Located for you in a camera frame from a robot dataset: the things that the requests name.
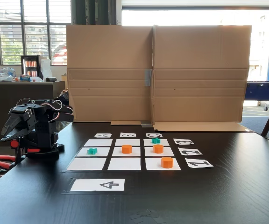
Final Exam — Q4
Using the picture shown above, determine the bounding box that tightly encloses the paper sheet number 2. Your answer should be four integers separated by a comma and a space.
178, 147, 203, 156

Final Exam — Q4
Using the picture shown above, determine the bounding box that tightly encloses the paper sheet number 1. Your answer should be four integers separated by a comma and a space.
184, 158, 214, 168

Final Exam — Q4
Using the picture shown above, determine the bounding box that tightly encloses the pack of water bottles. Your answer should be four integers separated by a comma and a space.
0, 67, 16, 77

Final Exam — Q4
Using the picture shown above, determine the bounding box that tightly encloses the paper sheet number 3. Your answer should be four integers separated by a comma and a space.
173, 138, 195, 145

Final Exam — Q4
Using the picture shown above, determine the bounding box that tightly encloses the white paper grid square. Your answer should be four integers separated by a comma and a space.
145, 158, 182, 171
76, 147, 111, 157
66, 158, 107, 171
112, 147, 141, 157
84, 139, 113, 147
144, 147, 175, 157
143, 139, 170, 147
107, 158, 142, 171
114, 139, 141, 147

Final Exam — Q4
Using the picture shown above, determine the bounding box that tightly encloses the black mini fridge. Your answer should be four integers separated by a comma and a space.
20, 55, 47, 81

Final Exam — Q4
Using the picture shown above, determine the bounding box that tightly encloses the gray tape strip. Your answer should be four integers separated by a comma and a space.
144, 69, 153, 86

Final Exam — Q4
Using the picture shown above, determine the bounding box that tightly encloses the black red bar clamp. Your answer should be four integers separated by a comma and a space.
10, 139, 43, 162

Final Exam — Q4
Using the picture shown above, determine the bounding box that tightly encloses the blue foosball table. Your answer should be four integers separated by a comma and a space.
244, 80, 269, 112

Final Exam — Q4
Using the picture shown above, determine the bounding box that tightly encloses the paper sheet with arrow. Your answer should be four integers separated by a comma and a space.
70, 179, 125, 192

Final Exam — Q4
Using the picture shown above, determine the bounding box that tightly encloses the brown cardboard panel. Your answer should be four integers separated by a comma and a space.
152, 25, 254, 133
65, 24, 154, 126

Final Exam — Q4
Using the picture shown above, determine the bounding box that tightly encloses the white paper bag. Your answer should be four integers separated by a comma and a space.
40, 59, 53, 80

